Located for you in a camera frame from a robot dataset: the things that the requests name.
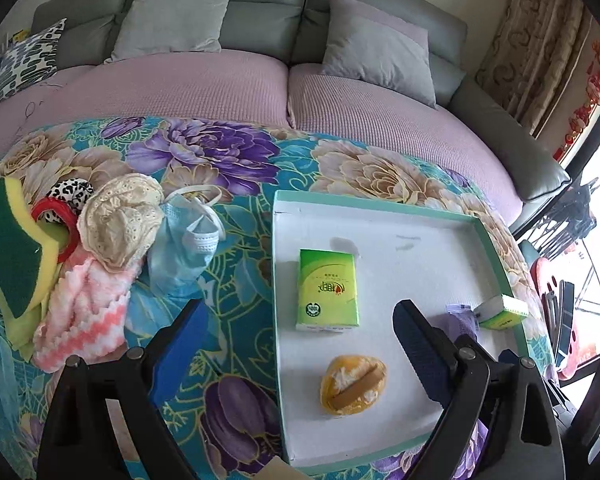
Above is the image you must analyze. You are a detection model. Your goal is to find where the red tape roll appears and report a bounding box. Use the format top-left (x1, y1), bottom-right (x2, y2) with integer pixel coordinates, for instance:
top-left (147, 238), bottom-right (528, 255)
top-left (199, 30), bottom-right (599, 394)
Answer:
top-left (31, 197), bottom-right (80, 263)

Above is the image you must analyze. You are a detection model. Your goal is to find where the black white patterned pillow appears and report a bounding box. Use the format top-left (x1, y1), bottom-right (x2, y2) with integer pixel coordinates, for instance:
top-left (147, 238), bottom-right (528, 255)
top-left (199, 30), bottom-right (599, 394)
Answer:
top-left (0, 18), bottom-right (66, 103)

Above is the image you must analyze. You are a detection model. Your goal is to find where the blue face mask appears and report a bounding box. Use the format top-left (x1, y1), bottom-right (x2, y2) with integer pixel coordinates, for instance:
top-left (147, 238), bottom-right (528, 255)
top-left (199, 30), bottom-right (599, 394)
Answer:
top-left (147, 184), bottom-right (226, 298)

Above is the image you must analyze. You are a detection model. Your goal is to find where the purple tissue pack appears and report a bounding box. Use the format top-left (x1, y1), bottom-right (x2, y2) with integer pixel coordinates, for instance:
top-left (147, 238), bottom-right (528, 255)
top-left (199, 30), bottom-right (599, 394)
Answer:
top-left (430, 304), bottom-right (479, 342)

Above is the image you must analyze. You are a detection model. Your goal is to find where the leopard print scrunchie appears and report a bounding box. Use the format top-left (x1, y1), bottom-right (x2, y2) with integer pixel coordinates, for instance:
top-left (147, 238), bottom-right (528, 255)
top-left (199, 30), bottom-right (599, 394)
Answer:
top-left (47, 178), bottom-right (94, 214)

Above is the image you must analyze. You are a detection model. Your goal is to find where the pink sofa cover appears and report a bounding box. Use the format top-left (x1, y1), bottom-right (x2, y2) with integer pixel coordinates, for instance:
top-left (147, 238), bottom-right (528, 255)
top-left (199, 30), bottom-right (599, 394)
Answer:
top-left (0, 50), bottom-right (522, 223)

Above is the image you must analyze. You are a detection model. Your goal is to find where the gray sofa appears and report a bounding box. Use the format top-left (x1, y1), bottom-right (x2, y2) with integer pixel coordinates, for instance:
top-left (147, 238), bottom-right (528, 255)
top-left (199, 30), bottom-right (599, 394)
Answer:
top-left (29, 0), bottom-right (574, 201)

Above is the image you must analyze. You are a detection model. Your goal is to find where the pink white fluffy towel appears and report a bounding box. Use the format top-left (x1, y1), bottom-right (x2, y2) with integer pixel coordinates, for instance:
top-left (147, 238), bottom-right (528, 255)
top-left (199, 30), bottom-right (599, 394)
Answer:
top-left (33, 246), bottom-right (143, 373)

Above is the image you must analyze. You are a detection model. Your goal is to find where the cream lace scrunchie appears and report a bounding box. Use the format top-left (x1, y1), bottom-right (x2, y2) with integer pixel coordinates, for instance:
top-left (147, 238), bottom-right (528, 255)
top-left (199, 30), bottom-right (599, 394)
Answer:
top-left (78, 174), bottom-right (164, 272)

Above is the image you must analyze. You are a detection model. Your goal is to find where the green yellow scouring sponge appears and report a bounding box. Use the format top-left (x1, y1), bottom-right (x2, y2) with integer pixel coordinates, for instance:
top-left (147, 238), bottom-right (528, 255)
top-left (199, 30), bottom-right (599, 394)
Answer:
top-left (0, 177), bottom-right (59, 318)

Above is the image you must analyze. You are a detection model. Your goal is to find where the white tray teal rim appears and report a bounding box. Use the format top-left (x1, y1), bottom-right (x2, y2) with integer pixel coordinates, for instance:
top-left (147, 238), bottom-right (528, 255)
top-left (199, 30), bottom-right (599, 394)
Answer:
top-left (272, 191), bottom-right (512, 474)

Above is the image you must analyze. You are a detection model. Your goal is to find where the gray pink throw pillow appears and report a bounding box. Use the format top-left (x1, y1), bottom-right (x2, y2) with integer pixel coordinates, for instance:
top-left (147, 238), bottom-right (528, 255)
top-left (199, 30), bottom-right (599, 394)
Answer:
top-left (322, 0), bottom-right (436, 107)

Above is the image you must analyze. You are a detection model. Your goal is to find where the small green white box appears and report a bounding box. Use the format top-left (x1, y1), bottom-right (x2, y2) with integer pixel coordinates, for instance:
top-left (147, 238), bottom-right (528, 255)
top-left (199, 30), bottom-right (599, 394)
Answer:
top-left (472, 295), bottom-right (529, 330)

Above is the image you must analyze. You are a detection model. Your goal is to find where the green tissue pack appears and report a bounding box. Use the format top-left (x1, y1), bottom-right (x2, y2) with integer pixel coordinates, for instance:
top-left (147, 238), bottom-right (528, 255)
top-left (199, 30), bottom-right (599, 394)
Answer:
top-left (296, 248), bottom-right (360, 333)

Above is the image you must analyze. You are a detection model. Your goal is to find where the floral blue blanket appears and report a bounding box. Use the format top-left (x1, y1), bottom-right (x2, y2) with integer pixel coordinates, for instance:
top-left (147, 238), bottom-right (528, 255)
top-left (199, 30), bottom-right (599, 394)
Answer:
top-left (0, 117), bottom-right (555, 479)

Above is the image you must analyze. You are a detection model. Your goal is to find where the beige patterned curtain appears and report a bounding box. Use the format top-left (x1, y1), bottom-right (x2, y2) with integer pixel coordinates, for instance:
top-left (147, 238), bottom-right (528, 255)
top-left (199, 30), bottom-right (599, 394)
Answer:
top-left (476, 0), bottom-right (592, 136)

